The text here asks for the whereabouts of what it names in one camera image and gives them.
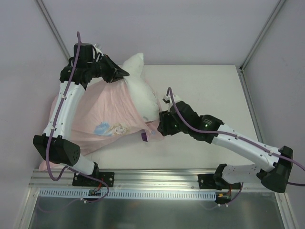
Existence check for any white pillow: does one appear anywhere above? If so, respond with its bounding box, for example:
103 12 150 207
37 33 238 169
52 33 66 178
122 52 160 123

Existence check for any purple Elsa pillowcase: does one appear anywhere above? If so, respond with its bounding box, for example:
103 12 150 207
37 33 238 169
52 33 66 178
141 130 148 142

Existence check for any pink Journey pillow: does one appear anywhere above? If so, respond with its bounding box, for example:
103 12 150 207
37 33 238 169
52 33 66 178
38 80 165 172

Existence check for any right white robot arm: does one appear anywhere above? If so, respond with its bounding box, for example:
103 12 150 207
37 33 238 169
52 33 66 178
158 94 293 193

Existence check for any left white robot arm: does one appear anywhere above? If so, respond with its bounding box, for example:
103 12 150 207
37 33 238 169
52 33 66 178
33 42 129 186

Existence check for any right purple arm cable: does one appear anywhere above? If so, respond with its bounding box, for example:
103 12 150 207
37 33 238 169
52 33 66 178
166 87 305 206

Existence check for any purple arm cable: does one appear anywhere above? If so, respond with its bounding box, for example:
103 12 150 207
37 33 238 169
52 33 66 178
166 87 305 206
46 31 110 203

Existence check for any aluminium mounting rail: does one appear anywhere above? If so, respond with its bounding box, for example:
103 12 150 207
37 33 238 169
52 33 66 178
28 168 285 193

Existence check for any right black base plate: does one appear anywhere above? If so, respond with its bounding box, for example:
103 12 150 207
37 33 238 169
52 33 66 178
197 174 241 190

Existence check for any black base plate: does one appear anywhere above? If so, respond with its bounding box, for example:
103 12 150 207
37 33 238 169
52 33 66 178
197 174 241 190
72 171 115 187

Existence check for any left aluminium frame post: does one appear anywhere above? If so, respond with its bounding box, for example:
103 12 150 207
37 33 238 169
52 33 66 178
34 0 71 63

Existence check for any aluminium frame post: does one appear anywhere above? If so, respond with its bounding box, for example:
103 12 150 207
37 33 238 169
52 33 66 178
239 0 286 72
34 0 71 63

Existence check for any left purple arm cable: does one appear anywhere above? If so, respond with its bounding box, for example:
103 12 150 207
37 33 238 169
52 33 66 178
46 31 110 203

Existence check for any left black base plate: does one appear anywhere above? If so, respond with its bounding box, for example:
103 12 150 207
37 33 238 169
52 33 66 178
72 171 115 187

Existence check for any white slotted cable duct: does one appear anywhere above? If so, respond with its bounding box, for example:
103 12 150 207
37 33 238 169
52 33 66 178
39 188 216 201

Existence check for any right aluminium frame post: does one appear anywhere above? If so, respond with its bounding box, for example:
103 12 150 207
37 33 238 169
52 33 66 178
239 0 286 72

